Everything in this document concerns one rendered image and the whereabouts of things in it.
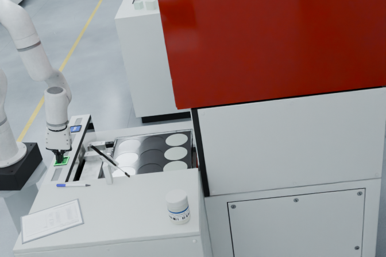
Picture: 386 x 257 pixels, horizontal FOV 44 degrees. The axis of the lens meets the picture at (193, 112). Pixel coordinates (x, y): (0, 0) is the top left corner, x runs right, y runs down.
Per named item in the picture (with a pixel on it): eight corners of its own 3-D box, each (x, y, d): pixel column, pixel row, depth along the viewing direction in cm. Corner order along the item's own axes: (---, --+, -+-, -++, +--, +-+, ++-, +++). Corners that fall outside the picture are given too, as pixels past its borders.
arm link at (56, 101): (50, 112, 194) (42, 123, 186) (48, 83, 187) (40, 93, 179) (70, 114, 194) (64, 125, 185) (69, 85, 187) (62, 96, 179)
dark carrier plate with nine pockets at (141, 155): (190, 131, 220) (190, 130, 219) (190, 176, 189) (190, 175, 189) (118, 140, 222) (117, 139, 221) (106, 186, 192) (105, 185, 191)
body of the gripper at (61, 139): (72, 120, 194) (73, 143, 199) (46, 118, 193) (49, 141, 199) (68, 129, 187) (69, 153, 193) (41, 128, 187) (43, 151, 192)
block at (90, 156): (104, 155, 214) (102, 150, 213) (103, 159, 211) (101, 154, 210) (87, 157, 215) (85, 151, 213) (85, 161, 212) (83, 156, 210)
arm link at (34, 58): (28, 35, 185) (58, 103, 199) (12, 51, 171) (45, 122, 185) (49, 30, 183) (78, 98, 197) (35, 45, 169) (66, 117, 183)
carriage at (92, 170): (108, 150, 223) (107, 144, 222) (95, 199, 192) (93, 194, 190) (91, 151, 224) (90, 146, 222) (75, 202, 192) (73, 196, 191)
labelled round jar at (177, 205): (190, 209, 162) (186, 187, 157) (190, 224, 156) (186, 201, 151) (170, 211, 162) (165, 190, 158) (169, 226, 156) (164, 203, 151)
